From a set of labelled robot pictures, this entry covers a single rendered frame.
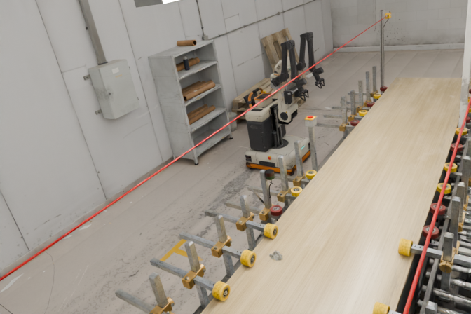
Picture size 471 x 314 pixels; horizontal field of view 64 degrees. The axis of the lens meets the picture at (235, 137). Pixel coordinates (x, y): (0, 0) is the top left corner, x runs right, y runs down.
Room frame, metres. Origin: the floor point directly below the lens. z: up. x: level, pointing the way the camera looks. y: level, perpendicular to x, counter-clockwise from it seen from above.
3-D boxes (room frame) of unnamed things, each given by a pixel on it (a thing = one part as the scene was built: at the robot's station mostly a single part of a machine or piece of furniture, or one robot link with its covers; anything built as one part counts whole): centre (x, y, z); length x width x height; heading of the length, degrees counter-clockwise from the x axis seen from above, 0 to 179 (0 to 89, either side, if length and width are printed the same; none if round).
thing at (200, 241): (1.76, 0.24, 0.95); 0.50 x 0.04 x 0.04; 52
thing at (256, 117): (4.42, -0.44, 0.59); 0.55 x 0.34 x 0.83; 142
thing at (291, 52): (3.91, -0.74, 1.41); 0.11 x 0.06 x 0.43; 142
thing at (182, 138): (5.22, 0.50, 0.78); 0.90 x 0.45 x 1.55; 142
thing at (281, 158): (2.35, -0.29, 0.90); 0.04 x 0.04 x 0.48; 52
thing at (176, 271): (1.57, 0.40, 0.95); 0.50 x 0.04 x 0.04; 52
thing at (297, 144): (2.54, -0.45, 0.90); 0.04 x 0.04 x 0.48; 52
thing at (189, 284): (1.55, 0.34, 0.95); 0.14 x 0.06 x 0.05; 142
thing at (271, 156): (4.36, -0.52, 0.16); 0.67 x 0.64 x 0.25; 52
